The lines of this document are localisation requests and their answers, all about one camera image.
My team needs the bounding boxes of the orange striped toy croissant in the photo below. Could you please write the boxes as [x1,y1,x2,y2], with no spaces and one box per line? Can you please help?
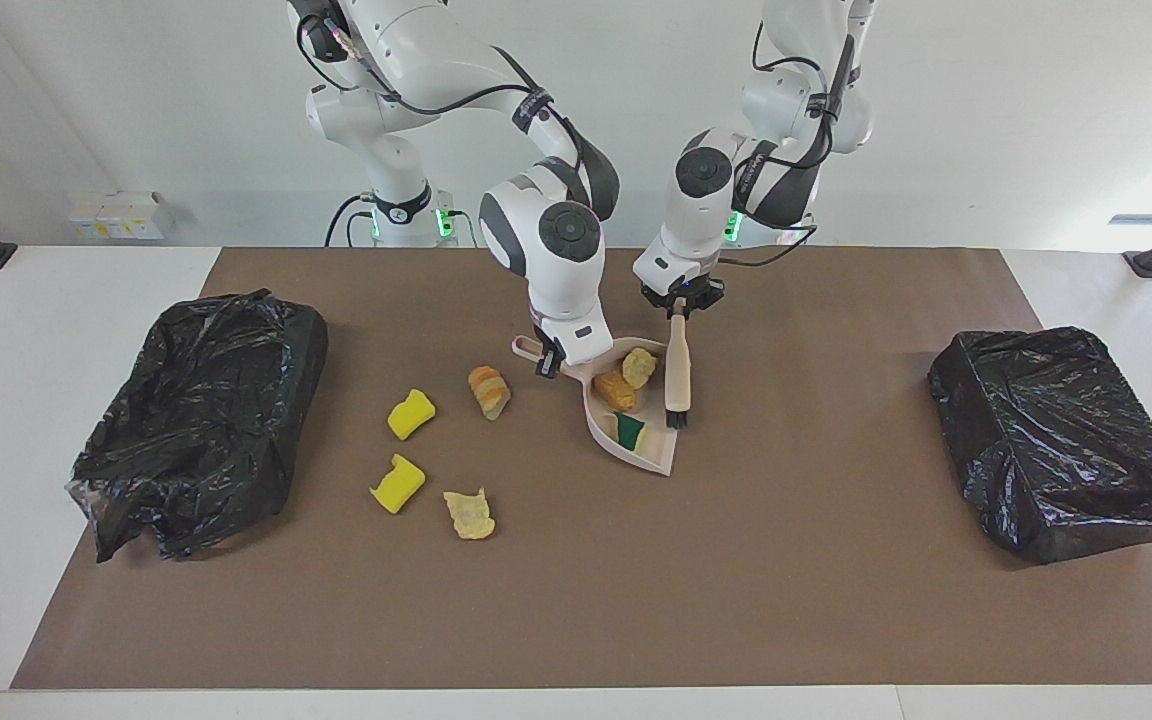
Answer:
[467,365,512,422]

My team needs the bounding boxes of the pale yellow toy pastry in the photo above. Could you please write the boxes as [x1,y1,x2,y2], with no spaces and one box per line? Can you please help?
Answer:
[620,346,659,390]

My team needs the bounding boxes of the beige brush black bristles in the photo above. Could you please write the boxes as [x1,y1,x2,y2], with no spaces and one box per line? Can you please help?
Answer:
[664,310,693,431]

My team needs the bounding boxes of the brown toy bread roll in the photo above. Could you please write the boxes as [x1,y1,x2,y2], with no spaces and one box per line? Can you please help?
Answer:
[593,370,638,413]

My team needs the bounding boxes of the beige plastic dustpan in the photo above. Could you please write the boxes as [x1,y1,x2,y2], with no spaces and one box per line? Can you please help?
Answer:
[511,335,682,477]

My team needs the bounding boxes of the wavy yellow sponge piece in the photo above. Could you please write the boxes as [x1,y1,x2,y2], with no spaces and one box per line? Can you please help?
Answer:
[387,388,437,442]

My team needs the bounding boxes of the pale yellow crinkled chip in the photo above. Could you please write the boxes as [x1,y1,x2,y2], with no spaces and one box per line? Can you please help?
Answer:
[442,486,497,541]

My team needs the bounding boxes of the notched yellow sponge piece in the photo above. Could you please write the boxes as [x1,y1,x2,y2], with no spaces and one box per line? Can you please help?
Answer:
[369,453,427,515]

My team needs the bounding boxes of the open black bag-lined bin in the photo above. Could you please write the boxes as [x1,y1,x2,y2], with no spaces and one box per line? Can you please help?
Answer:
[66,290,329,563]

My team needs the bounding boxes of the taut black bag-lined bin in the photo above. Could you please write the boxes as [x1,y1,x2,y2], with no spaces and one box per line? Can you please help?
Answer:
[928,326,1152,566]

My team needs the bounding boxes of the brown table mat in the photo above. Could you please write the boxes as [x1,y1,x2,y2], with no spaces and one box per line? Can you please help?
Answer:
[11,247,1152,691]

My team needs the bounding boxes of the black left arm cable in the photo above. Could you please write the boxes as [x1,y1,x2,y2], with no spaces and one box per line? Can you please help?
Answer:
[726,20,862,269]

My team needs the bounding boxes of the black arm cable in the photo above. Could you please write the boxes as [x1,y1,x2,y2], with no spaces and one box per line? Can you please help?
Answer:
[291,0,597,201]
[726,20,862,269]

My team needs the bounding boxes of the black right base cables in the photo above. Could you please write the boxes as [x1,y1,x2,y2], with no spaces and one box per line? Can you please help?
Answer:
[324,193,382,248]

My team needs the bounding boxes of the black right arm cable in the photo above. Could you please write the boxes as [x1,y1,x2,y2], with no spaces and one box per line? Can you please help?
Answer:
[291,0,597,201]

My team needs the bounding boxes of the white wall socket box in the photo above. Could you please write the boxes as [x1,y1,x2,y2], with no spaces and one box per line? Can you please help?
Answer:
[68,192,175,241]

